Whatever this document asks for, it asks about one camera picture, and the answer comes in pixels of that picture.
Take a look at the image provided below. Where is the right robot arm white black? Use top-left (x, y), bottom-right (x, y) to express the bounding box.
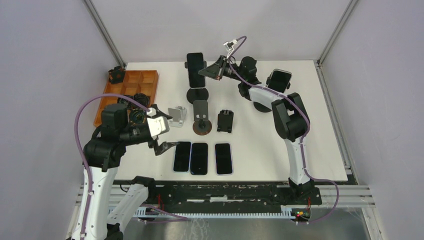
top-left (197, 55), bottom-right (315, 204)

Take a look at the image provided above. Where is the aluminium frame rail left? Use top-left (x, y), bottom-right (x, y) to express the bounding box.
top-left (82, 0), bottom-right (126, 68)

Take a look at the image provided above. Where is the black round object in tray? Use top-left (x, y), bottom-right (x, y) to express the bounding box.
top-left (133, 92), bottom-right (150, 107)

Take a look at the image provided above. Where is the phone stand brown round base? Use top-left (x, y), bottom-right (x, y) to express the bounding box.
top-left (192, 100), bottom-right (212, 136)

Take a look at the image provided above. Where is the black folding phone stand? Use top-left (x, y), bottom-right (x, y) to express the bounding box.
top-left (217, 109), bottom-right (234, 134)

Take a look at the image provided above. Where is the phone with white case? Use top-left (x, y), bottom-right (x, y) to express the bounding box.
top-left (266, 68), bottom-right (293, 93)
top-left (215, 143), bottom-right (234, 175)

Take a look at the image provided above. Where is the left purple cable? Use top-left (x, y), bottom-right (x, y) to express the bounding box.
top-left (74, 93), bottom-right (186, 240)

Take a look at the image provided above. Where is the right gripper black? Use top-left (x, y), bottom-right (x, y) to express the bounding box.
top-left (198, 55), bottom-right (245, 82)

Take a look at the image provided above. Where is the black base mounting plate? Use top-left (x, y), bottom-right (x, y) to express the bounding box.
top-left (144, 180), bottom-right (323, 214)

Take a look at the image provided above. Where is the phone with white case centre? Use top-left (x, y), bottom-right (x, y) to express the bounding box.
top-left (215, 143), bottom-right (234, 175)

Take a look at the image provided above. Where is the aluminium frame rail right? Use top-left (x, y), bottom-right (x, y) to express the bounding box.
top-left (316, 0), bottom-right (360, 66)

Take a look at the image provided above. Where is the small black orange clamp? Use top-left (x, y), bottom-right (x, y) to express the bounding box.
top-left (108, 66), bottom-right (126, 85)

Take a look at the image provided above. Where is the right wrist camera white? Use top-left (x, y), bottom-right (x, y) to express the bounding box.
top-left (223, 39), bottom-right (238, 59)

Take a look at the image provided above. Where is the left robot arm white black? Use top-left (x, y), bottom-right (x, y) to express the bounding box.
top-left (70, 103), bottom-right (177, 240)

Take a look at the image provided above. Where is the silver folding phone stand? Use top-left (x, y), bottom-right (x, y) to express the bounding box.
top-left (168, 106), bottom-right (187, 128)

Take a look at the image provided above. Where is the aluminium frame rail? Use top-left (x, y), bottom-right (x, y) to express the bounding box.
top-left (82, 0), bottom-right (126, 68)
top-left (316, 0), bottom-right (360, 66)

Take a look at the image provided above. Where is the black phone stand right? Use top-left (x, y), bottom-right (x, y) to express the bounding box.
top-left (253, 76), bottom-right (292, 114)

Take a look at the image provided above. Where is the wooden compartment tray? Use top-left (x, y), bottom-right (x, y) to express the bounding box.
top-left (93, 70), bottom-right (159, 127)

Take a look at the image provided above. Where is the phone with light blue case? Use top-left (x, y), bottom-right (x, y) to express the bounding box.
top-left (172, 141), bottom-right (192, 173)

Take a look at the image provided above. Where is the white slotted cable duct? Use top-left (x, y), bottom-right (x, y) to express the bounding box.
top-left (133, 207), bottom-right (296, 220)

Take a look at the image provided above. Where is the phone with white case right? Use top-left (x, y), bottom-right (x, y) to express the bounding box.
top-left (266, 68), bottom-right (293, 93)

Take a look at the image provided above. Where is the black phone dark case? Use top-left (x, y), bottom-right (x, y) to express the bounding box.
top-left (190, 142), bottom-right (208, 176)

